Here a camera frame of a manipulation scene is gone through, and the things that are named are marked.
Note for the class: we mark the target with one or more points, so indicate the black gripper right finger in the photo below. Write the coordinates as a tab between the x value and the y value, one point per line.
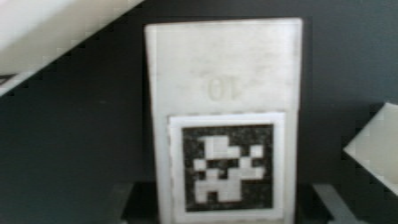
343	216

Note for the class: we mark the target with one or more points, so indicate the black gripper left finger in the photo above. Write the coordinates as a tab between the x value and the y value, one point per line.
115	203

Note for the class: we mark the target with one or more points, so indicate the white square table top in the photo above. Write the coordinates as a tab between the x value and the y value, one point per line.
373	147

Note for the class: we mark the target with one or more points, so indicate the white table leg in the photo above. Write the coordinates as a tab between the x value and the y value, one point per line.
224	86

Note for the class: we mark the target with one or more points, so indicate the white L-shaped fence wall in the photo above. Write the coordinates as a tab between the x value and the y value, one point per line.
44	26

